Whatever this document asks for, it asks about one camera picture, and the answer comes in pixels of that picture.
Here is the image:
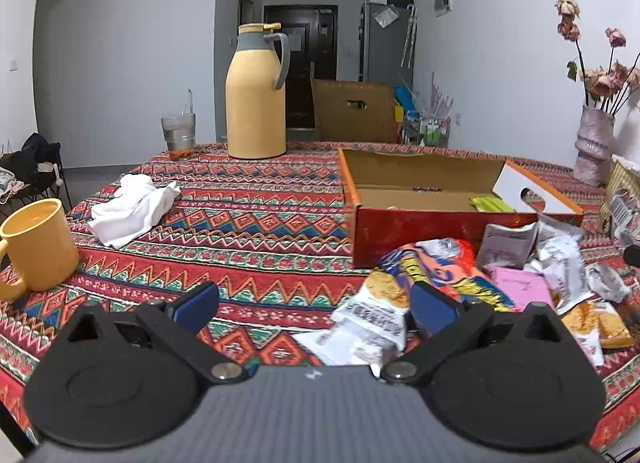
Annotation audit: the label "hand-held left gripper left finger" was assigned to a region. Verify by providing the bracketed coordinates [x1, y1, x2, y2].
[50, 281, 251, 385]

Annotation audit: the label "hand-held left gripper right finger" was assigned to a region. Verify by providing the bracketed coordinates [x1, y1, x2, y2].
[379, 281, 576, 387]

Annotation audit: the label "white cracker packet black label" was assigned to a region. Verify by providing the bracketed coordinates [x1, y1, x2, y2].
[331, 270, 412, 351]

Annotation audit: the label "large white snack packet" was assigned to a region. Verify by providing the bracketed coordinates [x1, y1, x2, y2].
[525, 223, 588, 314]

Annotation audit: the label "orange cracker packet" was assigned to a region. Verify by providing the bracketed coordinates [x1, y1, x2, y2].
[560, 299, 636, 369]

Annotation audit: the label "red cardboard box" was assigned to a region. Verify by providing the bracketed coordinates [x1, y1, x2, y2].
[337, 147, 585, 269]

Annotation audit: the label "pink snack packet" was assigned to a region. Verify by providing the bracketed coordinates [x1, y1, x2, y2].
[486, 265, 555, 313]

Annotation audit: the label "green snack packet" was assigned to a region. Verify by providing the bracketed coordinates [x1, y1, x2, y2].
[469, 196, 516, 214]

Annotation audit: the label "clear storage jar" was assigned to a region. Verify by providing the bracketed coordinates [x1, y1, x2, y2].
[607, 156, 640, 239]

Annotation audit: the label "patterned red tablecloth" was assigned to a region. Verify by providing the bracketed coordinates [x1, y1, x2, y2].
[0, 142, 640, 449]

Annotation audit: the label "white cloth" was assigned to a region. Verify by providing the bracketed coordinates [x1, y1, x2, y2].
[87, 174, 182, 250]

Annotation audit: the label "pink textured vase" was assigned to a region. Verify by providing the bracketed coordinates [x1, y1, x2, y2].
[572, 104, 617, 188]

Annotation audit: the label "yellow mug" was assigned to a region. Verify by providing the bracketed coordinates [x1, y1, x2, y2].
[0, 198, 81, 301]

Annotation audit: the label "glass cup with straw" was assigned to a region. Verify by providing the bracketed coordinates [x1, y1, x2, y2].
[161, 88, 197, 161]

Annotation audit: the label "dried pink flowers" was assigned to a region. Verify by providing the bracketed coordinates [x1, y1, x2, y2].
[554, 0, 640, 116]

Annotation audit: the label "brown cardboard box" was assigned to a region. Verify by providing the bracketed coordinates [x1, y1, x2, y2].
[311, 78, 398, 144]

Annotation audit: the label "yellow thermos jug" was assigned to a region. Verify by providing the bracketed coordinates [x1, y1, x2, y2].
[225, 22, 292, 160]

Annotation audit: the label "purple dried grass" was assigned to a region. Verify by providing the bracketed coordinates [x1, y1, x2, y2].
[427, 72, 455, 116]

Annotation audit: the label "blue plastic items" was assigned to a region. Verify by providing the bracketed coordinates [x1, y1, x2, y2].
[394, 86, 416, 119]

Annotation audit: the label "black chair with clothes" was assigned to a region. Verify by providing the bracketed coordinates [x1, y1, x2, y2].
[0, 132, 71, 209]

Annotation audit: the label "dark door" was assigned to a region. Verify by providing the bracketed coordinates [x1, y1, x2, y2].
[263, 4, 339, 131]

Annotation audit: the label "grey refrigerator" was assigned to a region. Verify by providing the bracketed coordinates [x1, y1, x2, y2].
[359, 0, 416, 89]

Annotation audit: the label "white folded umbrella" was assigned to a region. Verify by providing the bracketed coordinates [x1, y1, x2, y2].
[401, 4, 417, 69]

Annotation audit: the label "wire rack with bottles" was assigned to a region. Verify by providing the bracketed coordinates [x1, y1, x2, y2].
[400, 110, 451, 148]

